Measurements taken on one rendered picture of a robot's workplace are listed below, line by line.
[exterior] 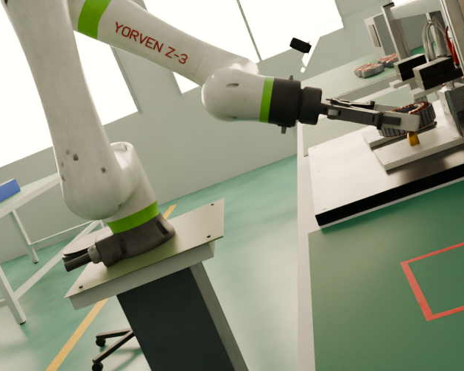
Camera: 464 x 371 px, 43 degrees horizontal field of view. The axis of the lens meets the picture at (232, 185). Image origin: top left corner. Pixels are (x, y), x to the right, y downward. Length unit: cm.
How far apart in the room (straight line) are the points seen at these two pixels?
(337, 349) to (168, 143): 556
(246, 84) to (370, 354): 67
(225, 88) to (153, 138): 503
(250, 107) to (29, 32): 43
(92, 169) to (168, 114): 495
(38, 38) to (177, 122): 496
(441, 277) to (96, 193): 68
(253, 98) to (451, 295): 61
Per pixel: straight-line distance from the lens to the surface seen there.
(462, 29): 101
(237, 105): 114
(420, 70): 117
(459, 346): 59
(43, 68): 117
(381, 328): 65
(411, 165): 112
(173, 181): 620
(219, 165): 608
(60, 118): 116
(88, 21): 131
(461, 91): 144
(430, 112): 118
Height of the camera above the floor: 106
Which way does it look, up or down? 11 degrees down
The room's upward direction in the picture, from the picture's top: 22 degrees counter-clockwise
